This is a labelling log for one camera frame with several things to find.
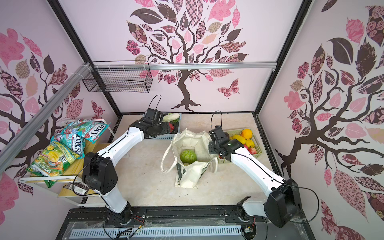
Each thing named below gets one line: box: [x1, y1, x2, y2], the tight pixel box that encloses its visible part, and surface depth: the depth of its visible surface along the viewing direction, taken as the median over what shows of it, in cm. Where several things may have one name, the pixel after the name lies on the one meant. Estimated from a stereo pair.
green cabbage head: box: [180, 149, 197, 165], surface depth 88 cm
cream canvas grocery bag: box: [160, 128, 218, 189], surface depth 82 cm
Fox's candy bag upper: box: [62, 118, 111, 144], surface depth 64 cm
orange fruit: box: [241, 128, 253, 139], surface depth 99 cm
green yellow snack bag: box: [26, 141, 80, 188], surface depth 55 cm
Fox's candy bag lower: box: [50, 131, 86, 159], surface depth 60 cm
